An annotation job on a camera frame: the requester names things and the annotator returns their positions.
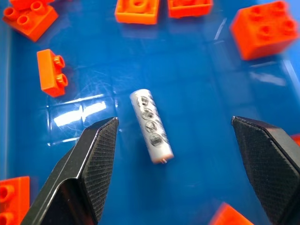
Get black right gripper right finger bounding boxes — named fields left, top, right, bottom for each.
left=231, top=115, right=300, bottom=225

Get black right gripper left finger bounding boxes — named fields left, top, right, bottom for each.
left=20, top=117, right=120, bottom=225

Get blue plastic bin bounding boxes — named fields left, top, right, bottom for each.
left=0, top=0, right=300, bottom=225

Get orange four-stud building brick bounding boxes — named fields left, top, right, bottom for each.
left=229, top=0, right=299, bottom=61
left=2, top=0, right=59, bottom=43
left=0, top=176, right=30, bottom=225

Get white cylindrical battery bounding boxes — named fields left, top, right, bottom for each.
left=129, top=89, right=174, bottom=164

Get orange two-stud building brick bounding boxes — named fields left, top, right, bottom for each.
left=36, top=49, right=69, bottom=98

